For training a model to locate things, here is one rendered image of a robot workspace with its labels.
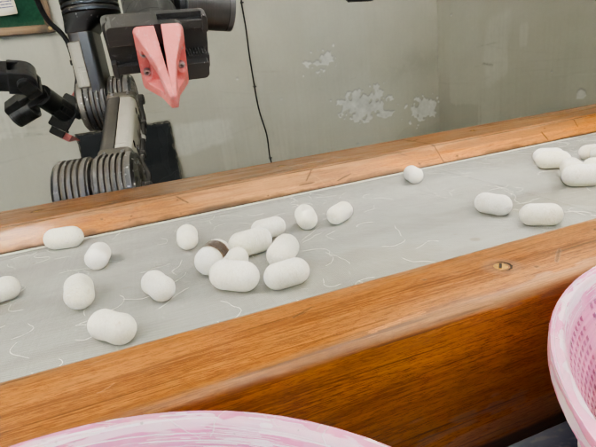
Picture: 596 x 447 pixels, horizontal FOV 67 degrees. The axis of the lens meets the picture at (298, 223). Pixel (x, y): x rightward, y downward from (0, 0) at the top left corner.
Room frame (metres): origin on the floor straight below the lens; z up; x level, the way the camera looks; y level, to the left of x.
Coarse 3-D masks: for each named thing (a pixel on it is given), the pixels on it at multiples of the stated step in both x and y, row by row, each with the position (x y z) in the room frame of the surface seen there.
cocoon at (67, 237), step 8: (48, 232) 0.43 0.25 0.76; (56, 232) 0.43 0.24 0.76; (64, 232) 0.43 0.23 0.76; (72, 232) 0.43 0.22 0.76; (80, 232) 0.43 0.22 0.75; (48, 240) 0.43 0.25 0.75; (56, 240) 0.43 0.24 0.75; (64, 240) 0.43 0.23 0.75; (72, 240) 0.43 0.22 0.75; (80, 240) 0.43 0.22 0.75; (56, 248) 0.43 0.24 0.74
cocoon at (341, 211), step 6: (336, 204) 0.41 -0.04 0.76; (342, 204) 0.41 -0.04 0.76; (348, 204) 0.41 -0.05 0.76; (330, 210) 0.40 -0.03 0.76; (336, 210) 0.40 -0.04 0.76; (342, 210) 0.40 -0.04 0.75; (348, 210) 0.40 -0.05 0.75; (330, 216) 0.40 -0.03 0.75; (336, 216) 0.39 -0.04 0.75; (342, 216) 0.40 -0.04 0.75; (348, 216) 0.40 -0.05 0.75; (330, 222) 0.40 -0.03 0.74; (336, 222) 0.39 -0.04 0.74
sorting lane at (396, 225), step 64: (320, 192) 0.53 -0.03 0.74; (384, 192) 0.49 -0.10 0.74; (448, 192) 0.46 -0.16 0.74; (512, 192) 0.43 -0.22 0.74; (576, 192) 0.40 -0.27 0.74; (0, 256) 0.43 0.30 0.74; (64, 256) 0.41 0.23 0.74; (128, 256) 0.38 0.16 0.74; (192, 256) 0.36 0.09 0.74; (256, 256) 0.34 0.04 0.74; (320, 256) 0.33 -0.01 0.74; (384, 256) 0.31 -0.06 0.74; (448, 256) 0.30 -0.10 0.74; (0, 320) 0.29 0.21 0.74; (64, 320) 0.27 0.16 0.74; (192, 320) 0.25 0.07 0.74
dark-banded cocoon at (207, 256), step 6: (222, 240) 0.34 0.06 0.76; (228, 246) 0.34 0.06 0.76; (198, 252) 0.32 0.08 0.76; (204, 252) 0.31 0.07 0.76; (210, 252) 0.32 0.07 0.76; (216, 252) 0.32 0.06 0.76; (198, 258) 0.31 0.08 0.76; (204, 258) 0.31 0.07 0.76; (210, 258) 0.31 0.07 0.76; (216, 258) 0.31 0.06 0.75; (222, 258) 0.32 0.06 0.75; (198, 264) 0.31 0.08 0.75; (204, 264) 0.31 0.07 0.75; (210, 264) 0.31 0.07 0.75; (198, 270) 0.31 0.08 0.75; (204, 270) 0.31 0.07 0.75
